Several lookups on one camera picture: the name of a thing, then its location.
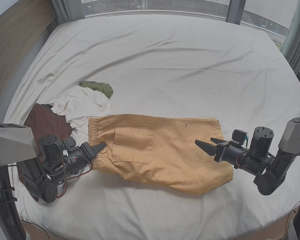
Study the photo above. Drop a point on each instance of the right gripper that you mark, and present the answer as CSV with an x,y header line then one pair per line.
x,y
231,154

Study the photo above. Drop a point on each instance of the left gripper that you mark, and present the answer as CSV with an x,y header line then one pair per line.
x,y
77,162

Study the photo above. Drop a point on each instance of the tan shorts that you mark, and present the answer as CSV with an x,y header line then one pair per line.
x,y
170,154

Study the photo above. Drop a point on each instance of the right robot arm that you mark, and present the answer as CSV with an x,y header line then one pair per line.
x,y
292,139

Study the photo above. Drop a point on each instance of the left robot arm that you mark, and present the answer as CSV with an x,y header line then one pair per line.
x,y
10,144

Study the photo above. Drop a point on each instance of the bed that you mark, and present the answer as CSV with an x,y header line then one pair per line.
x,y
165,64

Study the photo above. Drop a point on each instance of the white garment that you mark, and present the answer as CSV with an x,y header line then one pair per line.
x,y
80,104

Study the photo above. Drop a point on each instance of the brown garment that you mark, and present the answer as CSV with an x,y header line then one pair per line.
x,y
47,124

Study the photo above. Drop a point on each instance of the green garment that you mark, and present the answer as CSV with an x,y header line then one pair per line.
x,y
97,86

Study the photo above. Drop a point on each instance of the grey curtain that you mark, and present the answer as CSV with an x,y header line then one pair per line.
x,y
65,1
298,34

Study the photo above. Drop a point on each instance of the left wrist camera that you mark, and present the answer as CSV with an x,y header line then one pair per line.
x,y
70,144

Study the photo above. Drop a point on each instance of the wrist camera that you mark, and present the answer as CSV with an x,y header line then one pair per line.
x,y
239,135
70,144

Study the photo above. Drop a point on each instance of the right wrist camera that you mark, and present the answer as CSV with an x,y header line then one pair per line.
x,y
239,135

